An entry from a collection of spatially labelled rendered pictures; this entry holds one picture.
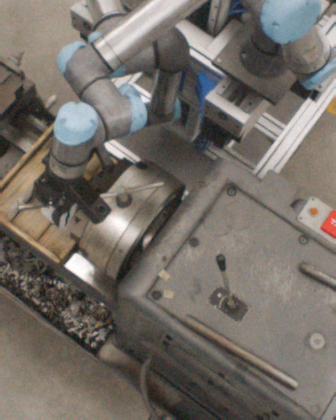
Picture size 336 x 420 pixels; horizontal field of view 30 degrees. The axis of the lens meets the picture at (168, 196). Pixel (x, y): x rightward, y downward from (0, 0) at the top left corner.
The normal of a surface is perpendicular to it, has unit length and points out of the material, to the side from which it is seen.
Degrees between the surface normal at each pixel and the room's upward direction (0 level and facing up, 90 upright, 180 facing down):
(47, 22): 0
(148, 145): 0
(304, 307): 0
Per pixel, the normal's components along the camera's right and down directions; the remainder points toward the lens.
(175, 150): 0.07, -0.37
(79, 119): 0.25, -0.58
